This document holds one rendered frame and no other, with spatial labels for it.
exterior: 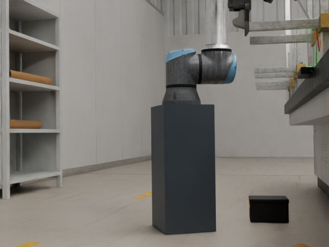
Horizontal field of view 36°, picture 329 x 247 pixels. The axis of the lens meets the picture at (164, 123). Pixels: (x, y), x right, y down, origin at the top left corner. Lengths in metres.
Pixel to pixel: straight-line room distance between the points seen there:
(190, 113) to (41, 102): 2.56
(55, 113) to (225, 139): 5.55
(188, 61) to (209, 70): 0.11
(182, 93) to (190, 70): 0.12
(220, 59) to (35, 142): 2.67
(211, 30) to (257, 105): 7.23
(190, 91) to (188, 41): 7.60
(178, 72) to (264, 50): 7.40
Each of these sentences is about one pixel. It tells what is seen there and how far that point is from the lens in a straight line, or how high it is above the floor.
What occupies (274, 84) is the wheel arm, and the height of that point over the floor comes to 0.80.
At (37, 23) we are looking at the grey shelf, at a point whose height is 1.49.
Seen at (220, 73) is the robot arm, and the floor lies 0.75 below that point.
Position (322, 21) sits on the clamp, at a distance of 1.83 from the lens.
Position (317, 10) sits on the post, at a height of 0.96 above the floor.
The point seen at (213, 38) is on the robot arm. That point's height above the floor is 0.92.
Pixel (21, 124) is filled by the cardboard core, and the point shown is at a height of 0.56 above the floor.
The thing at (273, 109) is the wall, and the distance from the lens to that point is 9.64.
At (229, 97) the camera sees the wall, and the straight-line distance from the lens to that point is 9.72.
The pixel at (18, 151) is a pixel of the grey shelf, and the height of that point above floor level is 0.32.
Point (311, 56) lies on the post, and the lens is 2.39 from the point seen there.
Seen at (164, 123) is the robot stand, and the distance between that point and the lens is 2.31.
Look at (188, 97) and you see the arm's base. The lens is 2.38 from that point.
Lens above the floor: 0.47
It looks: 1 degrees up
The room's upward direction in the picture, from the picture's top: 1 degrees counter-clockwise
